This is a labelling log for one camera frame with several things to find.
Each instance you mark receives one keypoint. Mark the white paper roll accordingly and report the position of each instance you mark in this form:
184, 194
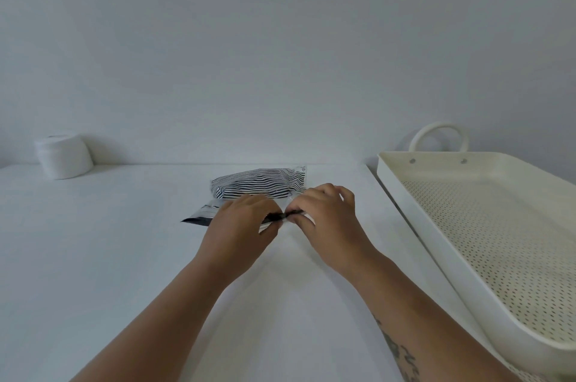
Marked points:
63, 156

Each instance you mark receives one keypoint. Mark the person's left hand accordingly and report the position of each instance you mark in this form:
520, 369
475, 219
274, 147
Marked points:
234, 233

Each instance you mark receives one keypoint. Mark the black white striped folded cloth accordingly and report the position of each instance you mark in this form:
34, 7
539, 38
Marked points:
258, 183

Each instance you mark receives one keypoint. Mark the person's left thumb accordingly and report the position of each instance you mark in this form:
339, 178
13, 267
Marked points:
270, 235

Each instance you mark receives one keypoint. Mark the person's left forearm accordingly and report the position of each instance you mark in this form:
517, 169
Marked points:
157, 327

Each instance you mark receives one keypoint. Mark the person's right thumb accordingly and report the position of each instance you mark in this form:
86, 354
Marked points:
300, 219

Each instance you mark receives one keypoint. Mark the clear plastic bag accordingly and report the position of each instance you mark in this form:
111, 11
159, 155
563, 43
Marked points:
204, 210

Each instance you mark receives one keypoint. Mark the person's right forearm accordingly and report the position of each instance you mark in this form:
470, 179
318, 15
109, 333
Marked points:
423, 327

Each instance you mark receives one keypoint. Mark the person's right hand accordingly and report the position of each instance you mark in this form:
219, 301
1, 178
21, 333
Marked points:
333, 233

